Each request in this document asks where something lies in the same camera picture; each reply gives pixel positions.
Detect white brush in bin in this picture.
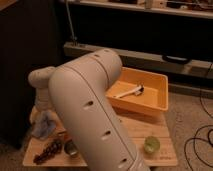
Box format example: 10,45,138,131
115,85,144,98

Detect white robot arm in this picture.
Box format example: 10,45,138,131
28,48,151,171

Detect upper white shelf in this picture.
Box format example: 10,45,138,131
61,0,213,20

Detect vertical metal pole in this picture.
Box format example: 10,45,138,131
65,0,77,45

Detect white translucent cup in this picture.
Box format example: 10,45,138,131
144,136,160,154

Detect yellow plastic bin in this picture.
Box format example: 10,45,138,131
106,67,168,115

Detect wooden table board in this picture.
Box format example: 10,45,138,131
23,108,178,167

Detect black cables on floor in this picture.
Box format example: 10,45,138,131
183,63,213,171

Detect bunch of dark grapes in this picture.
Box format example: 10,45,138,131
33,139,63,165

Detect metal cup with orange sleeve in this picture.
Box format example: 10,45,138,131
64,134,79,157

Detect blue-grey towel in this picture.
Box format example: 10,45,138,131
31,111,56,140

